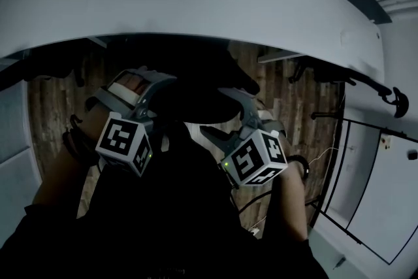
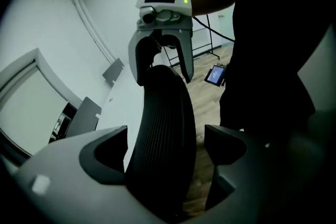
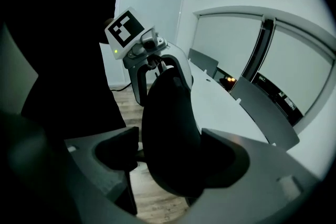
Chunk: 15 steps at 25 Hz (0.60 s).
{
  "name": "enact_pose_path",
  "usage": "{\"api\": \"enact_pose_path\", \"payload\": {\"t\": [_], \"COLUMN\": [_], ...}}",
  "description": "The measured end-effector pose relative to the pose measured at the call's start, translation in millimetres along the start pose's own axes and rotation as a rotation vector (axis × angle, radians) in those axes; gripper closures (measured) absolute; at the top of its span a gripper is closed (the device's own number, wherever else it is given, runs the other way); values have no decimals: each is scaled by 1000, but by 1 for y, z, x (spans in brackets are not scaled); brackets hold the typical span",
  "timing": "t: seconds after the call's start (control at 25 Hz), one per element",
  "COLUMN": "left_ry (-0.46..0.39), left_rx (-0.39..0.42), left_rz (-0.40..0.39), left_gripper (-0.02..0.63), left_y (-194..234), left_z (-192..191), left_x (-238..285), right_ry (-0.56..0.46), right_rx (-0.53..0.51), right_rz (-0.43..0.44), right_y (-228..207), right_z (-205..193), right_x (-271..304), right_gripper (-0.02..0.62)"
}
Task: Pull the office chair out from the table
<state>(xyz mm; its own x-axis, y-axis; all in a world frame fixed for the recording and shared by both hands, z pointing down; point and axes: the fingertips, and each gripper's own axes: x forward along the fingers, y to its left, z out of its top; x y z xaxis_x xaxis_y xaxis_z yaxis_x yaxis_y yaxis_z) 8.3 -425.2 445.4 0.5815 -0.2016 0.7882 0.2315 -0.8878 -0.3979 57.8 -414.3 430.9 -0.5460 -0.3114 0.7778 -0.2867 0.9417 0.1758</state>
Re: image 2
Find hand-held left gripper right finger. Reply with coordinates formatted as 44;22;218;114
204;124;316;224

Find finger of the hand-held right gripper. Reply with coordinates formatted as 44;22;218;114
128;30;161;87
161;28;194;84

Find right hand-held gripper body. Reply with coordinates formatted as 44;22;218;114
135;0;194;32

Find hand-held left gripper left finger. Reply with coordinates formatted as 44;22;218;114
10;125;169;224

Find black mesh office chair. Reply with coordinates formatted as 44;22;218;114
125;65;196;220

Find person's right forearm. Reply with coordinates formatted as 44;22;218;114
189;0;236;18

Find whiteboard on black stand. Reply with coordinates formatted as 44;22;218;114
164;15;221;67

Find grey desk divider panel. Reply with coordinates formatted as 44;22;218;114
102;58;124;85
65;97;102;138

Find small black display screen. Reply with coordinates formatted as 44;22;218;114
204;65;227;87

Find window with white blinds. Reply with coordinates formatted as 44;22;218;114
0;48;85;158

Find person's dark clothed torso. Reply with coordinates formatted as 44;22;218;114
191;0;336;134

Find black cable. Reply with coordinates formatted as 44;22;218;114
193;14;236;42

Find white wall pipes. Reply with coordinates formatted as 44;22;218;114
28;0;118;64

